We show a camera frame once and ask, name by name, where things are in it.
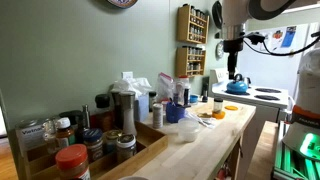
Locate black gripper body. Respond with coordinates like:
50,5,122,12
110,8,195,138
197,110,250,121
223,37,245,68

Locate white bottle with red cap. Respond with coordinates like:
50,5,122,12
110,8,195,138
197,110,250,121
119,91,138,136

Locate wooden butcher block counter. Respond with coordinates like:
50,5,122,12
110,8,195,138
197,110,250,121
129,98,257,180

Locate blue kettle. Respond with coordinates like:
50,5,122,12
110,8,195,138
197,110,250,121
226,73,250,95

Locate black stove burner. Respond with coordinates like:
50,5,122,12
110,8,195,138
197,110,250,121
254,87,283,95
223,89,251,97
254,94,280,101

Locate white refrigerator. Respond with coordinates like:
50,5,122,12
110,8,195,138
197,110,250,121
238,22,320,101

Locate black flashlight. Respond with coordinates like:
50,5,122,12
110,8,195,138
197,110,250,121
201,82,210,103

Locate black hanging pan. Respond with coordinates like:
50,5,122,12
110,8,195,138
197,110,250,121
211,0,224,30

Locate small glass jar black lid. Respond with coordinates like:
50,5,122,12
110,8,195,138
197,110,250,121
212,97,224,114

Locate white paper on refrigerator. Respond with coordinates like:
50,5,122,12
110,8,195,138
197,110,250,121
269,29,285,51

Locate wooden spice rack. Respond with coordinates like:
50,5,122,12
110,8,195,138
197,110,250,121
175,45,207,78
176,3,210,45

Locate white canister red lid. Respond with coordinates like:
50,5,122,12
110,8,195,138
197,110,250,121
176,75,191,106

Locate white stove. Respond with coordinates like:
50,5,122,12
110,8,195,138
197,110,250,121
209,68,291,180

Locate blue paper on refrigerator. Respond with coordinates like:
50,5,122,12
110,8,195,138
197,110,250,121
281,25,297,48

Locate crumpled clear plastic wrap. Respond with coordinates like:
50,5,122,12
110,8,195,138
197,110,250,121
184,109,217,130

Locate clear zip bag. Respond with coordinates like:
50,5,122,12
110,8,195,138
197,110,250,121
156,72,175,103

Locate blue cup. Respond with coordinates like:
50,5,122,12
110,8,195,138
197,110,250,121
165,101,186,124

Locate clear plastic container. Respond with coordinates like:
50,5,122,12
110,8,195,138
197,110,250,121
177,118,200,143

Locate small cylindrical shaker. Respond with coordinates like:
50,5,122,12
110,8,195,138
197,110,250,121
152,103,164,130

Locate blue tissue box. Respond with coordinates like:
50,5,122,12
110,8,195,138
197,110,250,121
134,93,150,123

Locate white crumpled tissue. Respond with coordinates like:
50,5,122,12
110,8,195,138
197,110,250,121
111,77,153,98

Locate metal robot stand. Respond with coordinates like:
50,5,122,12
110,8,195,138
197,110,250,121
272,120,320,180

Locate wooden tray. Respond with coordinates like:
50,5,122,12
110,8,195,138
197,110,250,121
19,121,169,180

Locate steel pepper grinder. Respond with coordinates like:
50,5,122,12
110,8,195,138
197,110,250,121
110,89,123,130

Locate white-lid spice jar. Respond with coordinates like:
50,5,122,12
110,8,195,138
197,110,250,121
116,133,138,165

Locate gold-lid jar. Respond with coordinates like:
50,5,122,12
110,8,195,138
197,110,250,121
105,129,123,155

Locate dark sauce bottle black cap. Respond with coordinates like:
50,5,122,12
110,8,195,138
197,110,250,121
90,93,115,133

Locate white bowl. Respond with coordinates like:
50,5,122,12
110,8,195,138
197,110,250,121
118,175,150,180

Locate slim steel bottle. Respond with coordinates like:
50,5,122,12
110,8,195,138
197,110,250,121
81,104,91,130

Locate blue-lid jar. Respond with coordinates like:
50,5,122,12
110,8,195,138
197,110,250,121
82,128,105,163

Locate black-lid jar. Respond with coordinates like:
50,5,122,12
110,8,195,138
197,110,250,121
59,109,84,143

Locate white-cap orange-label bottle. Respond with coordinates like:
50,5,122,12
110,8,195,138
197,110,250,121
54,117,76,148

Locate red-lid spice jar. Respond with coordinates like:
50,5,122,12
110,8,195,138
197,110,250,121
55,143,91,180

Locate clear glass jar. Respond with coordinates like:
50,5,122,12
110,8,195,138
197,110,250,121
42,119,58,155

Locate white labelled box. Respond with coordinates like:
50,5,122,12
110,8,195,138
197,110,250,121
14,119,46,152

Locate round wall clock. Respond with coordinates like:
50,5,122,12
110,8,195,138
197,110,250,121
215,40,225,60

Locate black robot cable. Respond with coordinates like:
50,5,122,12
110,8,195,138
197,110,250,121
243,31,320,57

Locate white wall outlet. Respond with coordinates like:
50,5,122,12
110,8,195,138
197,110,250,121
121,71,134,80

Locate decorative wall plate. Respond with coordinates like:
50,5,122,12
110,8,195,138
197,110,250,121
106,0,139,9

